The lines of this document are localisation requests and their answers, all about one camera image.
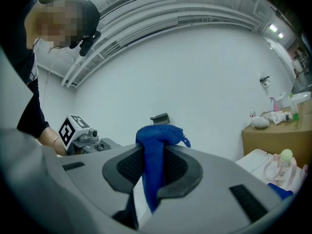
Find white ceiling pipe bundle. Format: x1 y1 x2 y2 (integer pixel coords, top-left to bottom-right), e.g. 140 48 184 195
60 2 264 89

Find white plastic toy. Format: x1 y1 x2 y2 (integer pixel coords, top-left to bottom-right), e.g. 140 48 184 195
264 111 293 125

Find clear bottle green base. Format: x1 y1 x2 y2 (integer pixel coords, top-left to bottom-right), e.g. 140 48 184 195
289 94 300 129

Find black head-mounted camera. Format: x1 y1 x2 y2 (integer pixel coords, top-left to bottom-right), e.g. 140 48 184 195
79 30 102 57

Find person in black shirt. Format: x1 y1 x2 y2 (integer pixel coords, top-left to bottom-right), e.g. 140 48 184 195
0 0 51 138

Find white toilet with black button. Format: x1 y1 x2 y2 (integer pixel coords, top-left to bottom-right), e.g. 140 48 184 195
276 91 312 108

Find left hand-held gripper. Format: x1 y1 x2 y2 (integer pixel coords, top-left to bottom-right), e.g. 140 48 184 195
58 114 122 156

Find person's head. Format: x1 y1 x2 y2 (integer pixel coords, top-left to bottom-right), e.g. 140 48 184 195
24 0 102 56

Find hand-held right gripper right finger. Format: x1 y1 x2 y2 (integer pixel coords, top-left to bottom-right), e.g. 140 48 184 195
141 145 281 233

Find pink spray bottle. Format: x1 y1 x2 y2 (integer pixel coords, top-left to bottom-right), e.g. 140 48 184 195
269 96 281 113

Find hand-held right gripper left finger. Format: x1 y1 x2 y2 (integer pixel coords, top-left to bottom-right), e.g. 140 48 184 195
58 144 145 230

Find person's left forearm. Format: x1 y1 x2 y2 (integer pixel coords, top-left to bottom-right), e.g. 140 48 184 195
39 127 68 157

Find large brown cardboard box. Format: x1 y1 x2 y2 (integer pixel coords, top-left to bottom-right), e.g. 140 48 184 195
241 105 312 168

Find white plush toy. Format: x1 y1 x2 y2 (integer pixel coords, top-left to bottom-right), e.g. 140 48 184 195
251 116 271 129

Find pale pink fabric straps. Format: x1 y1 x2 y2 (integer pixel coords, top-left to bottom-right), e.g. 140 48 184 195
263 154 309 187

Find dark glass counter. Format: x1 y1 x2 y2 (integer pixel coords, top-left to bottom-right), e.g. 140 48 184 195
291 78 312 95

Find clear bottle pale green cap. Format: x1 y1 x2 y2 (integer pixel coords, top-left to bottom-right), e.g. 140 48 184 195
277 149 293 182

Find black wall shelf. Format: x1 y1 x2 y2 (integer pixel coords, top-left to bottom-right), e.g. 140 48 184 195
150 113 171 124

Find blue knitted cleaning cloth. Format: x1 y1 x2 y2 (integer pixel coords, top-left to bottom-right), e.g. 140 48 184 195
135 123 192 214

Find blue folded towel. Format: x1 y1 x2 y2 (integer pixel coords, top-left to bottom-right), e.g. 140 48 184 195
267 182 294 201

